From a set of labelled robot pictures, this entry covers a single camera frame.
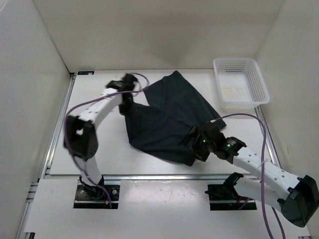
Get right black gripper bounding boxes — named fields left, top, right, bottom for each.
left=177, top=125, right=215, bottom=162

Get dark navy sport shorts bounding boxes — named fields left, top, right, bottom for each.
left=125, top=71, right=220, bottom=166

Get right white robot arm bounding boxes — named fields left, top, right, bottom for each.
left=179, top=122, right=319, bottom=228

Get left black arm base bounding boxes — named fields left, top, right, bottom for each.
left=73, top=180, right=120, bottom=210

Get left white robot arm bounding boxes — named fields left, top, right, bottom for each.
left=63, top=74, right=140, bottom=199

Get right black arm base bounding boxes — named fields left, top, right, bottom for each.
left=205, top=172, right=257, bottom=211

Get small dark label sticker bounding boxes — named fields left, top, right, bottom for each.
left=77, top=71, right=95, bottom=75

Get white perforated plastic basket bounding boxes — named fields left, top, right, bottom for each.
left=213, top=57, right=270, bottom=111

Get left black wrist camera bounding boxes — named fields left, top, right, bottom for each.
left=122, top=73, right=138, bottom=88

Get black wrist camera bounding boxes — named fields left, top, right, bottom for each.
left=122, top=73, right=138, bottom=88
left=201, top=122, right=221, bottom=139

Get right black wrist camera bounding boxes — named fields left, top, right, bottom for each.
left=201, top=122, right=221, bottom=139

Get front aluminium rail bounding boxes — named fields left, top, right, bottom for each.
left=103, top=174, right=230, bottom=181

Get left aluminium frame rail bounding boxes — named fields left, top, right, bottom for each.
left=14, top=72, right=77, bottom=239

